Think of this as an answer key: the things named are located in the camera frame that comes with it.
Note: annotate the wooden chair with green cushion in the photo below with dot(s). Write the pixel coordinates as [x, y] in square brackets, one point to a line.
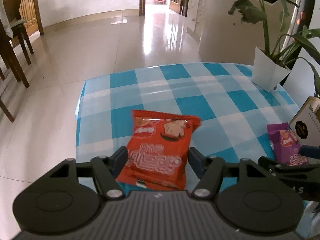
[15, 7]

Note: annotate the brown wooden door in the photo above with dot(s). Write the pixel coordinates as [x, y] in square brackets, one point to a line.
[28, 5]

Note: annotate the white appliance with red lights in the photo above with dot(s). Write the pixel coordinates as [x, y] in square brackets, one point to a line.
[301, 17]

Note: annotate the beige cardboard box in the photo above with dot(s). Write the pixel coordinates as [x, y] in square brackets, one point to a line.
[305, 127]

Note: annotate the green leafy plant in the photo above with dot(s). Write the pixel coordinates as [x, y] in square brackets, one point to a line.
[247, 12]

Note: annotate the white cabinet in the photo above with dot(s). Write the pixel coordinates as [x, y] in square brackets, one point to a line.
[195, 10]

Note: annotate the blue checkered tablecloth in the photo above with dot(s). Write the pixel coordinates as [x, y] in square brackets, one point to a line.
[200, 100]

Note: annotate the purple snack packet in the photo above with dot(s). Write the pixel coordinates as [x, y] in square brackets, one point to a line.
[282, 142]

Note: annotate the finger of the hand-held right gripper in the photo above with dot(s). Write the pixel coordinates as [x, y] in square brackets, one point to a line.
[287, 170]
[311, 152]

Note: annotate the dark wooden chair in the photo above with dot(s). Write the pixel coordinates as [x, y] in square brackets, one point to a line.
[10, 62]

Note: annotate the red snack packet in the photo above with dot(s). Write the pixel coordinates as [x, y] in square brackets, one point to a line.
[155, 150]

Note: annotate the white plant pot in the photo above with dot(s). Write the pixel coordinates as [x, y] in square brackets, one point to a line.
[265, 72]

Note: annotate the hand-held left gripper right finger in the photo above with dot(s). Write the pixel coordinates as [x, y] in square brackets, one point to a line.
[195, 160]

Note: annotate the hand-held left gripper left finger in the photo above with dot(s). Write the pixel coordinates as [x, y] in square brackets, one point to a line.
[122, 158]

